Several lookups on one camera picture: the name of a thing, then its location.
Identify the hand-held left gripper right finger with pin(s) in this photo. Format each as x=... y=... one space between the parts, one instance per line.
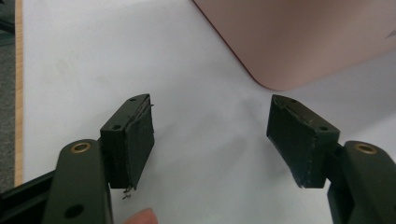
x=299 y=143

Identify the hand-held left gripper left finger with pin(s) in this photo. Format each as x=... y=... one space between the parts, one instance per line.
x=124 y=146

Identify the pink storage box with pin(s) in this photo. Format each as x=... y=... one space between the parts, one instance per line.
x=299 y=37

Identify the pale blue table sheet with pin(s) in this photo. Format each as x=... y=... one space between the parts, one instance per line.
x=199 y=124

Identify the wooden table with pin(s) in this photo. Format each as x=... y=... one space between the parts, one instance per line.
x=18 y=93

